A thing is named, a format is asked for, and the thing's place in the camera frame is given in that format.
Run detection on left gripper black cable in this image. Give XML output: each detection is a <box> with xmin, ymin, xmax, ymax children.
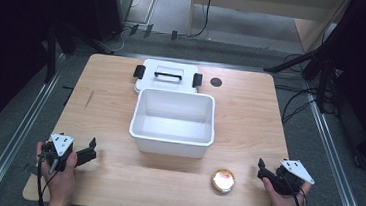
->
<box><xmin>33</xmin><ymin>144</ymin><xmax>63</xmax><ymax>206</ymax></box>

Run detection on person's left hand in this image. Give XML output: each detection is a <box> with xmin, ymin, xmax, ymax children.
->
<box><xmin>31</xmin><ymin>140</ymin><xmax>80</xmax><ymax>205</ymax></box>

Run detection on person's right hand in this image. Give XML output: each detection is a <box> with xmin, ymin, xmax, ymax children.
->
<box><xmin>259</xmin><ymin>176</ymin><xmax>313</xmax><ymax>206</ymax></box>

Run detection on black tripod stand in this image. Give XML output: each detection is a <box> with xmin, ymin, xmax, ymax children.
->
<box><xmin>260</xmin><ymin>0</ymin><xmax>365</xmax><ymax>116</ymax></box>

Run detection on white plastic storage box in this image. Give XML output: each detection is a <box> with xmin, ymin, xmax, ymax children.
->
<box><xmin>126</xmin><ymin>86</ymin><xmax>220</xmax><ymax>161</ymax></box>

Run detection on black floor cables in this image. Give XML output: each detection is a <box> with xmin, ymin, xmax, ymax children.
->
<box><xmin>271</xmin><ymin>50</ymin><xmax>345</xmax><ymax>130</ymax></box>

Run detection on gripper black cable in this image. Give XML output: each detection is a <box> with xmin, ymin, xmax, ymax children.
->
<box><xmin>275</xmin><ymin>173</ymin><xmax>311</xmax><ymax>206</ymax></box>
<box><xmin>33</xmin><ymin>144</ymin><xmax>63</xmax><ymax>206</ymax></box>

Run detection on black cabinet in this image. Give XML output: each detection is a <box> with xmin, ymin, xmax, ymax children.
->
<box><xmin>82</xmin><ymin>0</ymin><xmax>135</xmax><ymax>44</ymax></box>

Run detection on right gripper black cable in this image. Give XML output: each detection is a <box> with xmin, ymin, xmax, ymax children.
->
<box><xmin>275</xmin><ymin>173</ymin><xmax>311</xmax><ymax>206</ymax></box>

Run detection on light wooden furniture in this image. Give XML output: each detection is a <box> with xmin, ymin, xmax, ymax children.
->
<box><xmin>185</xmin><ymin>0</ymin><xmax>352</xmax><ymax>57</ymax></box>

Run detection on black hanging cable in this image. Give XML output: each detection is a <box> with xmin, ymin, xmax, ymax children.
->
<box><xmin>193</xmin><ymin>0</ymin><xmax>214</xmax><ymax>39</ymax></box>

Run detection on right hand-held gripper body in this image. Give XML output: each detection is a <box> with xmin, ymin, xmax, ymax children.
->
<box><xmin>261</xmin><ymin>156</ymin><xmax>317</xmax><ymax>199</ymax></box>

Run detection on round gold-rimmed can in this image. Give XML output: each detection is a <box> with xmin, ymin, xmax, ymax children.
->
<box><xmin>209</xmin><ymin>167</ymin><xmax>237</xmax><ymax>196</ymax></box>

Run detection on white box lid black handle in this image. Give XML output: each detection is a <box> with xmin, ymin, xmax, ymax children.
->
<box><xmin>131</xmin><ymin>57</ymin><xmax>206</xmax><ymax>101</ymax></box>

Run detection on black round table grommet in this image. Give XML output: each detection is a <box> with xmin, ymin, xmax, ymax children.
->
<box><xmin>209</xmin><ymin>76</ymin><xmax>223</xmax><ymax>88</ymax></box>

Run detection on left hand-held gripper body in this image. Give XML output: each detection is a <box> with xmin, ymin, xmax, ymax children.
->
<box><xmin>41</xmin><ymin>131</ymin><xmax>84</xmax><ymax>175</ymax></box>

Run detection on white floor cable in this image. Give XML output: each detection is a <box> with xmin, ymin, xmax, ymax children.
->
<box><xmin>103</xmin><ymin>25</ymin><xmax>128</xmax><ymax>54</ymax></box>

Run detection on black metal stand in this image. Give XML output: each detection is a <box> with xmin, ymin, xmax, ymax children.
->
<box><xmin>40</xmin><ymin>17</ymin><xmax>119</xmax><ymax>90</ymax></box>

